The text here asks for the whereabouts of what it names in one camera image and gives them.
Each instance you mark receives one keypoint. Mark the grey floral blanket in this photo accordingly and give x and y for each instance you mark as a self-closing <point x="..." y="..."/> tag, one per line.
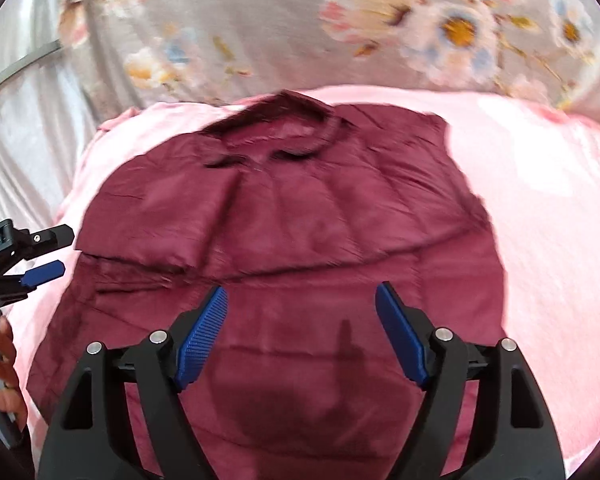
<point x="260" y="25"/>

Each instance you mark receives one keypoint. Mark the pink printed blanket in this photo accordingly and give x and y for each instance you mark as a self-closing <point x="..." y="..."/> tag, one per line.
<point x="545" y="240"/>

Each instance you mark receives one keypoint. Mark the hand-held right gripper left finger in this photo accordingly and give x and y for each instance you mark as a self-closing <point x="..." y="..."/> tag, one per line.
<point x="202" y="332"/>

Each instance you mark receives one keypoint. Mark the white cloth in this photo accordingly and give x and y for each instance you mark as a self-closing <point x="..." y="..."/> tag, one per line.
<point x="30" y="135"/>

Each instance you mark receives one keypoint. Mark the maroon puffer jacket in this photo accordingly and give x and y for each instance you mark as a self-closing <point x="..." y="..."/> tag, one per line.
<point x="290" y="230"/>

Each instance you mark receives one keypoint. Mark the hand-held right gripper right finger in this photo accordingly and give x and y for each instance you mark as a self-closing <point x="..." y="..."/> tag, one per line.
<point x="397" y="332"/>

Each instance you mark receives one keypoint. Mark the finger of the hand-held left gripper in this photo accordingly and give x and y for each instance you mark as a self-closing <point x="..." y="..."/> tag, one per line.
<point x="42" y="274"/>
<point x="52" y="236"/>

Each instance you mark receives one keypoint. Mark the person's left hand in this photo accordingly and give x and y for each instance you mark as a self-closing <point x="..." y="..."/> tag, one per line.
<point x="7" y="355"/>

